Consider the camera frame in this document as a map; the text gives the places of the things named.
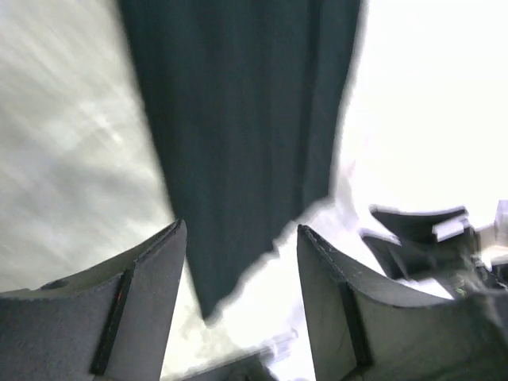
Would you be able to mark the black t shirt blue logo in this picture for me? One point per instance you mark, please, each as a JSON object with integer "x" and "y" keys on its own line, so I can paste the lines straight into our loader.
{"x": 242, "y": 100}

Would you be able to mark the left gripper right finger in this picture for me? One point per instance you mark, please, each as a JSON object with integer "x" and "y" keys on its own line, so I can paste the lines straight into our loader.
{"x": 365, "y": 326}

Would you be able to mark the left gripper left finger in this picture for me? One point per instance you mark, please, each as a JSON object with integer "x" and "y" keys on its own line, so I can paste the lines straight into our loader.
{"x": 108, "y": 322}

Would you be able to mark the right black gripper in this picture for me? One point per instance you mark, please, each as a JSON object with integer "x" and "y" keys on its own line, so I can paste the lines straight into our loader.
{"x": 481, "y": 241}

